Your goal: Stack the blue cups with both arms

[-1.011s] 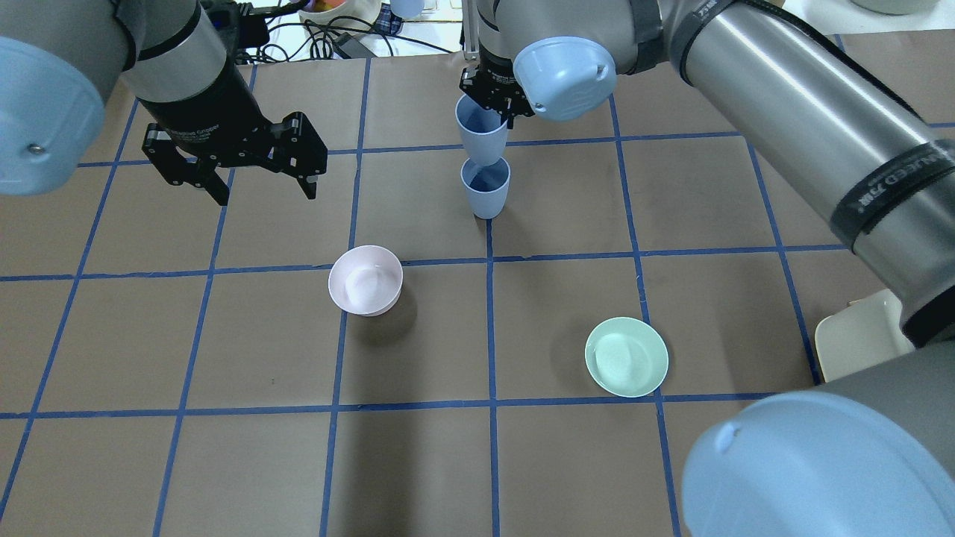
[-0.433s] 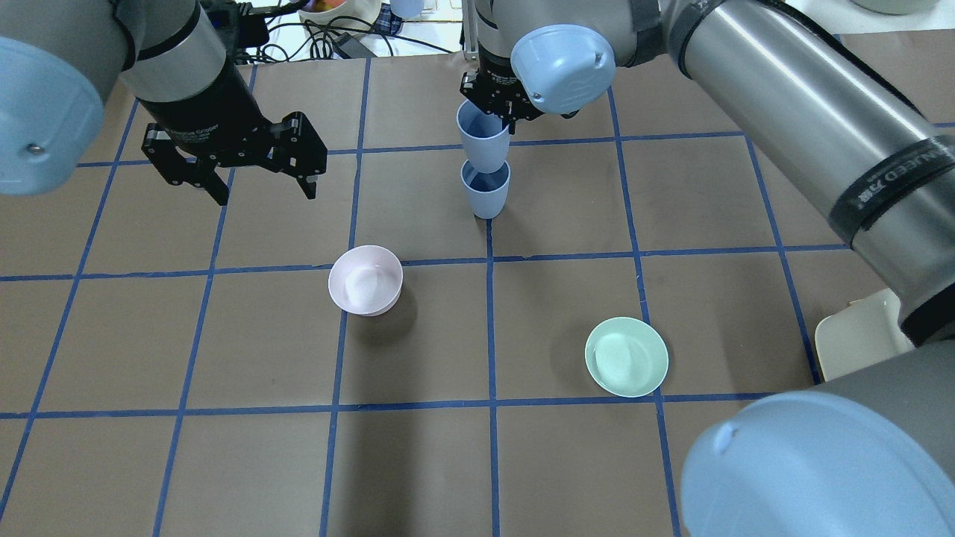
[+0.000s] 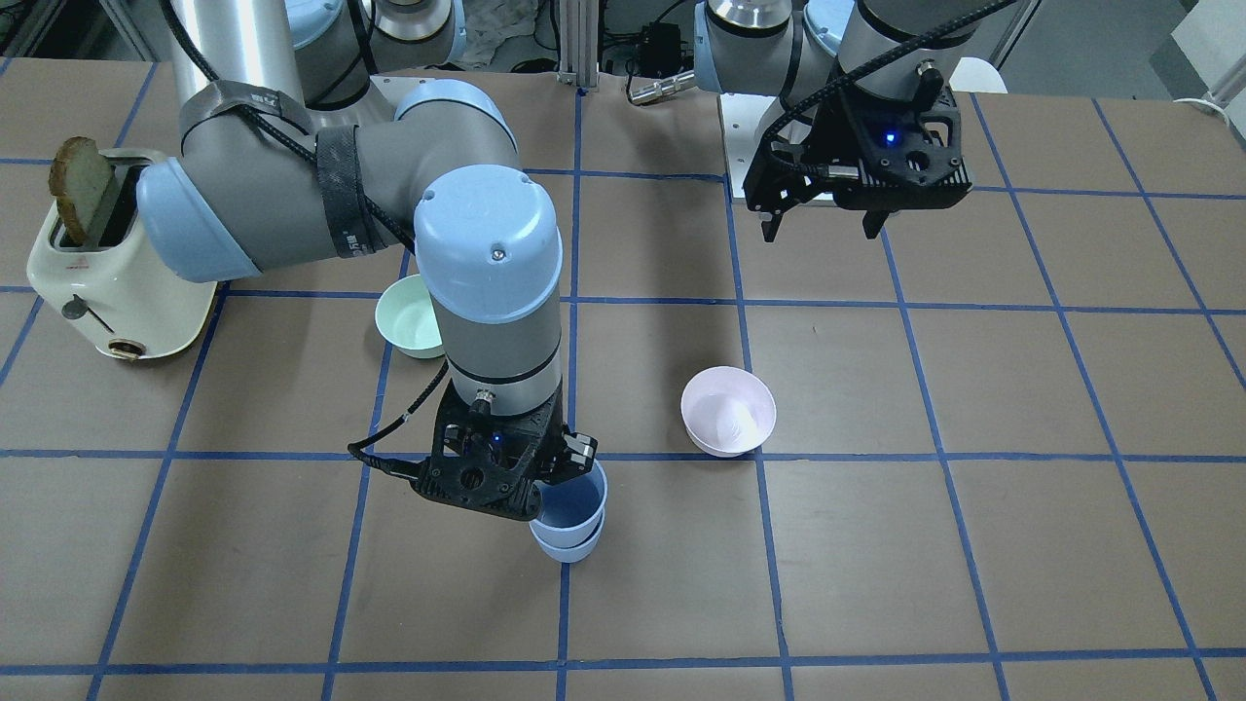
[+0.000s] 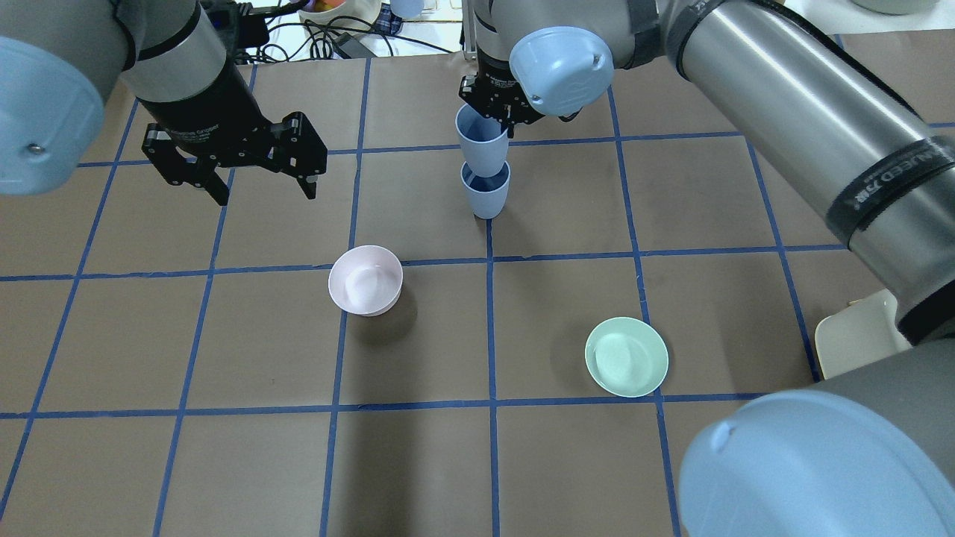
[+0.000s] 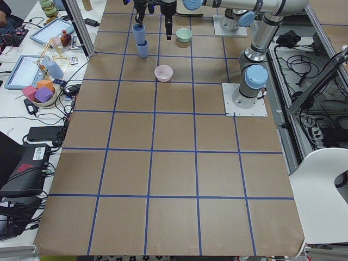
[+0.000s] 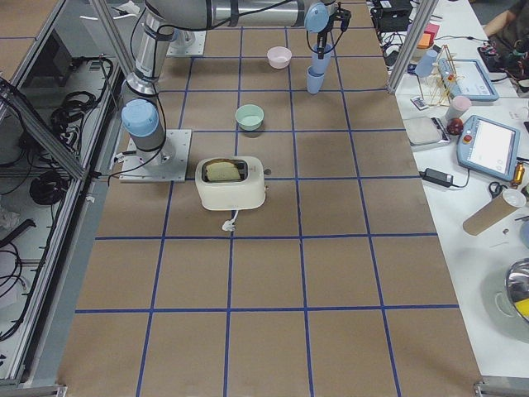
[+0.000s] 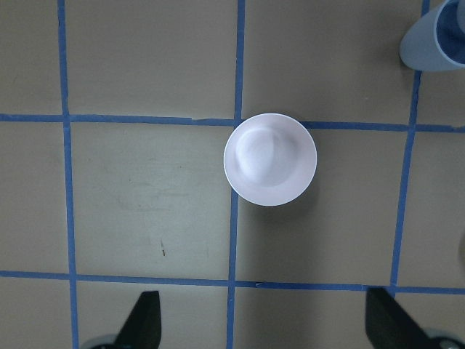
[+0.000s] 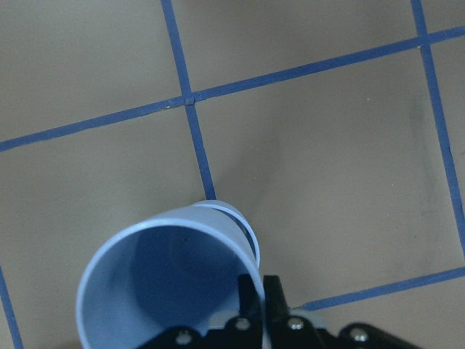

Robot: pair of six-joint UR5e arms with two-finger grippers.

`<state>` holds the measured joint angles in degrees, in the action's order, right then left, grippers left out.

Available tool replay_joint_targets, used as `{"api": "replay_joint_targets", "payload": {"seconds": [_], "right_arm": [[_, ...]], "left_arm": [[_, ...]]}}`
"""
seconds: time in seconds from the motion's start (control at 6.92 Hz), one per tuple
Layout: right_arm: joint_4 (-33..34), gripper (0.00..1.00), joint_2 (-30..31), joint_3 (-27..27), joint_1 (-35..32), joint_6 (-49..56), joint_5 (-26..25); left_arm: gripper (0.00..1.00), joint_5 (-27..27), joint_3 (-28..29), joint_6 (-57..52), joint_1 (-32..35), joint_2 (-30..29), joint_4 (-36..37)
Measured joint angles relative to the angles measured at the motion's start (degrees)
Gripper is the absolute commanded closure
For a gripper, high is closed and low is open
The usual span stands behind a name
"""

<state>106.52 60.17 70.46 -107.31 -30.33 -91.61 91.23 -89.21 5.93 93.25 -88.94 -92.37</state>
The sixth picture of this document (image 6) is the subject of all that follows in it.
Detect pink bowl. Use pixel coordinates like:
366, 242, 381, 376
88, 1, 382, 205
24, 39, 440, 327
266, 46, 292, 69

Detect light blue plastic cup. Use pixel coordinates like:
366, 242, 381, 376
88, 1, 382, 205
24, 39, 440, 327
311, 44, 332, 74

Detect steel mixing bowl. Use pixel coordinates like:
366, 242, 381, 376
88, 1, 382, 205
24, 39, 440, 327
505, 258, 528, 323

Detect teach pendant rear blue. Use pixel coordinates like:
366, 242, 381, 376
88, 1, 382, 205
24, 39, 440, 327
437, 58, 499, 102

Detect aluminium frame post right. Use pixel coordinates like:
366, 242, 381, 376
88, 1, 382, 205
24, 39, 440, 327
387, 0, 438, 94

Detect white toaster power cord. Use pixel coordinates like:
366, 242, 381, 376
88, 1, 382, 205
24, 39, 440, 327
222, 208, 241, 232

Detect cardboard tube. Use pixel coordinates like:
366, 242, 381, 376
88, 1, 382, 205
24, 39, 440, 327
462, 189, 527, 236

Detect mint green bowl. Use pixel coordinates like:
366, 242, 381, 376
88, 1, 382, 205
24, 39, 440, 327
235, 104, 265, 132

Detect teach pendant with white screen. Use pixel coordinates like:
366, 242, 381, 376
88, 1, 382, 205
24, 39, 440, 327
456, 115, 520, 181

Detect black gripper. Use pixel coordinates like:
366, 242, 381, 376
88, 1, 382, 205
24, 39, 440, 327
316, 2, 352, 56

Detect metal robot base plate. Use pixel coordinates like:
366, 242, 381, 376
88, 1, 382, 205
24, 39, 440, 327
118, 129, 192, 183

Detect brass cylinder fitting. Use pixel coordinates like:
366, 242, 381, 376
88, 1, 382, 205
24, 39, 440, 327
511, 161, 525, 189

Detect orange sticky note block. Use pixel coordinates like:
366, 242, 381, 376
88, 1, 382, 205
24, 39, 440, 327
417, 23, 440, 50

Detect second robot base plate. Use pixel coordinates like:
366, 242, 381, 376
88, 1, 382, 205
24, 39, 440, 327
166, 29, 206, 58

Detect aluminium frame post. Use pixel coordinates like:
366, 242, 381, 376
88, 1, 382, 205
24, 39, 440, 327
89, 0, 134, 76
387, 0, 438, 94

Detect aluminium frame post left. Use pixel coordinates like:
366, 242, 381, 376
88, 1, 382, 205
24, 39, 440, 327
89, 0, 134, 76

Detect wooden stick rack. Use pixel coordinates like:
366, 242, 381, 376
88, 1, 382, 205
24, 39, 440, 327
417, 44, 459, 107

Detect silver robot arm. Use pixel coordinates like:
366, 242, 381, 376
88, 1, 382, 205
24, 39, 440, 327
124, 1, 351, 161

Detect black power adapter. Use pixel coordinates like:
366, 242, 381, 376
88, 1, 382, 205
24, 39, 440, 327
419, 168, 453, 188

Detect red apple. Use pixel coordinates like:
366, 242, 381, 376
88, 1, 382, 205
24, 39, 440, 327
446, 118, 464, 136

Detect blue cup on side table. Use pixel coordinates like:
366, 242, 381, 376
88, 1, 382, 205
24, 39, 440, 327
414, 50, 437, 78

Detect slice of toast bread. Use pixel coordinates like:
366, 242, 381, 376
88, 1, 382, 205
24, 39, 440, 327
205, 160, 241, 182

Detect pink cup on side table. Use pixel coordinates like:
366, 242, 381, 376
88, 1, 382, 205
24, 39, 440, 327
445, 95, 472, 121

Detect black scissors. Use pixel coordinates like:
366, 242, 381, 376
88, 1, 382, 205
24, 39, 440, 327
488, 181, 508, 199

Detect grey kitchen scale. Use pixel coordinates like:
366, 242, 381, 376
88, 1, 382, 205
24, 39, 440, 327
403, 117, 450, 151

